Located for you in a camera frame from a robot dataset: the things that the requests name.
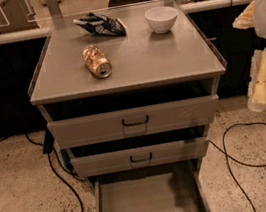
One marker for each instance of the white horizontal rail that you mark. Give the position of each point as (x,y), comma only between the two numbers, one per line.
(188,8)

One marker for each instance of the top grey drawer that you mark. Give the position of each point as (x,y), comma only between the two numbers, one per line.
(117,125)

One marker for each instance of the open bottom grey drawer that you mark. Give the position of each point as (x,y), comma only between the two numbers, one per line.
(164,189)

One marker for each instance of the grey drawer cabinet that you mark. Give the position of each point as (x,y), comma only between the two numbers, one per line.
(147,69)

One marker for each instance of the dark blue chip bag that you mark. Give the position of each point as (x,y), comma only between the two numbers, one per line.
(99,24)

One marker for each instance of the black power adapter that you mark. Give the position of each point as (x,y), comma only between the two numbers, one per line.
(48,142)

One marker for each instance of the crushed orange soda can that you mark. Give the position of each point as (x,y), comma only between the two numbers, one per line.
(96,62)

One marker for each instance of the white ceramic bowl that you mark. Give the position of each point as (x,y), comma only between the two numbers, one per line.
(161,19)

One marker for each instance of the middle grey drawer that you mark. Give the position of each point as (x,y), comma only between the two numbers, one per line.
(147,156)

